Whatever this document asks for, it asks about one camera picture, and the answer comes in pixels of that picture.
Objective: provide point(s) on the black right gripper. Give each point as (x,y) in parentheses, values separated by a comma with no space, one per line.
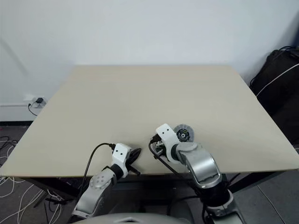
(159,147)

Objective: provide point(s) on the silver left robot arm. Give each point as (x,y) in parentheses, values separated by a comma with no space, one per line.
(98,184)

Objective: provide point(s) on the grey motor stator housing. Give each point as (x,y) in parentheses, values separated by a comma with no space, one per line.
(185,135)

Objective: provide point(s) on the black table frame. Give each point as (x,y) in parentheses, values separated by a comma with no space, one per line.
(46,184)

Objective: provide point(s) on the white wall socket strip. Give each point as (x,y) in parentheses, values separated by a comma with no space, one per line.
(35,103)

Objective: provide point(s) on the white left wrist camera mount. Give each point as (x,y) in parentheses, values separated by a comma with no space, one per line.
(120,151)

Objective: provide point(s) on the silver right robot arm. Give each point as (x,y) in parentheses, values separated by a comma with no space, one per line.
(201,163)

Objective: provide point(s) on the grey robot torso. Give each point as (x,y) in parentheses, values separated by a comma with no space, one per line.
(130,217)

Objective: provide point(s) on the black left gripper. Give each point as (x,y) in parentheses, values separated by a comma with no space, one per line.
(134,170)

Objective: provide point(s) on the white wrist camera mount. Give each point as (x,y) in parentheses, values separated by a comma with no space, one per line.
(164,131)
(120,151)

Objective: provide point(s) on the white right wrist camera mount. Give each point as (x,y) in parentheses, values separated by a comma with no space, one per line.
(164,131)

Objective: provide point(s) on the black bag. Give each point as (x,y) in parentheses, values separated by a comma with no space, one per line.
(280,98)

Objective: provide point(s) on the black power adapter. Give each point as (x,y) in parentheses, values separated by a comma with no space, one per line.
(39,100)

